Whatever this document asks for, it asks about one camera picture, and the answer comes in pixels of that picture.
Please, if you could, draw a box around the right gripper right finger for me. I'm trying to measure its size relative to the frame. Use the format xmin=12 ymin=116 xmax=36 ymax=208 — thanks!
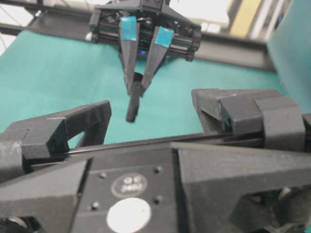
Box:
xmin=191 ymin=88 xmax=311 ymax=152

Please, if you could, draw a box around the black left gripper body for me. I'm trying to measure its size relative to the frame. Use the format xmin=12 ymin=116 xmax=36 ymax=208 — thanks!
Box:
xmin=89 ymin=0 xmax=202 ymax=61

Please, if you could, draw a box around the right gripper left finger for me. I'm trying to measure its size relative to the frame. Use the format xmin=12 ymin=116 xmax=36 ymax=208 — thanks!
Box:
xmin=0 ymin=100 xmax=112 ymax=182

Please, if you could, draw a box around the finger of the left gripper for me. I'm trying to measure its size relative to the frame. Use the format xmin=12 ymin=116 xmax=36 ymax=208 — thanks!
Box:
xmin=119 ymin=16 xmax=140 ymax=94
xmin=140 ymin=26 xmax=174 ymax=97

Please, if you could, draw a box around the black velcro strap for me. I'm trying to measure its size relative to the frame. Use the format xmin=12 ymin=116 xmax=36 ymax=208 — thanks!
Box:
xmin=125 ymin=72 xmax=144 ymax=123

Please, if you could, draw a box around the green table cloth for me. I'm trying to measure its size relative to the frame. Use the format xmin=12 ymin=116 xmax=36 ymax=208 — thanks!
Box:
xmin=0 ymin=32 xmax=286 ymax=144

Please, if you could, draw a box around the green hanging backdrop cloth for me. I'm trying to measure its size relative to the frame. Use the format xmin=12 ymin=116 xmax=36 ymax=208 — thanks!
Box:
xmin=267 ymin=0 xmax=311 ymax=113

